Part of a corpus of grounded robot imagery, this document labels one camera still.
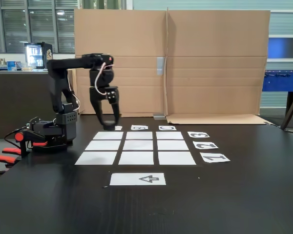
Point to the black round token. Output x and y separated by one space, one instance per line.
109 125

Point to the white paper grid square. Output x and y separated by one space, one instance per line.
138 145
139 135
173 145
169 135
103 145
108 135
95 158
136 158
177 158

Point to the paper sheet with letter A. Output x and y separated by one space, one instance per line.
119 128

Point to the paper sheet with letter B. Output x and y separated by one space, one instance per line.
134 128

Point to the grey tape strip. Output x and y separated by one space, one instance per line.
160 65
159 117

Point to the paper sheet with letter C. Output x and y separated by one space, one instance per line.
161 128

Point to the brown cardboard panel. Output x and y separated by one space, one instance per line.
217 48
127 36

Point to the paper sheet with arrow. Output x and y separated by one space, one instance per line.
127 179

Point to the black mini fridge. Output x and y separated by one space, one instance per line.
34 54

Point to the paper sheet with number 3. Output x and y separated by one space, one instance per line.
191 136

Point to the black and orange clamp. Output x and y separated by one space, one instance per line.
19 137

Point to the dark counter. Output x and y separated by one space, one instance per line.
9 102

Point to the blue box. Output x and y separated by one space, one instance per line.
13 66

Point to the paper sheet with number 2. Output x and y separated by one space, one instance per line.
205 147

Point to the paper sheet with number 1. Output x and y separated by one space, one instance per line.
217 161

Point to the blue foosball table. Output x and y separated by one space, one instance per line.
280 83

